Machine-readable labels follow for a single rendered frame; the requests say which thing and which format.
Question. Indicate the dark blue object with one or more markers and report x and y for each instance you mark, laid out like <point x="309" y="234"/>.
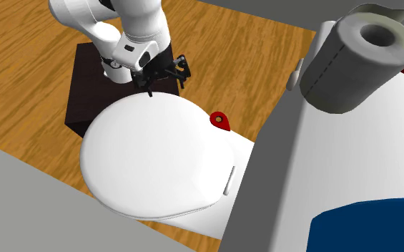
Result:
<point x="369" y="227"/>

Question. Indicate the dark robot stand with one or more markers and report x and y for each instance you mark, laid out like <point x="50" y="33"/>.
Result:
<point x="86" y="90"/>

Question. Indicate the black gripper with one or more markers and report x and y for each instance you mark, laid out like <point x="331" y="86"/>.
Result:
<point x="160" y="62"/>

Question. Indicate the red teardrop-shaped tag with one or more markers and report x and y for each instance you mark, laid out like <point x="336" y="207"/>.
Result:
<point x="222" y="123"/>

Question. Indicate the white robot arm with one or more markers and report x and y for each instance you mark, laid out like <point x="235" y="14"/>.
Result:
<point x="142" y="21"/>

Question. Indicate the white toilet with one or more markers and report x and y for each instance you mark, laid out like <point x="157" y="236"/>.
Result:
<point x="153" y="153"/>

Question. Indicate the grey toilet paper roll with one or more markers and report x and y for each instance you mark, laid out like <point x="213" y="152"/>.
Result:
<point x="348" y="73"/>

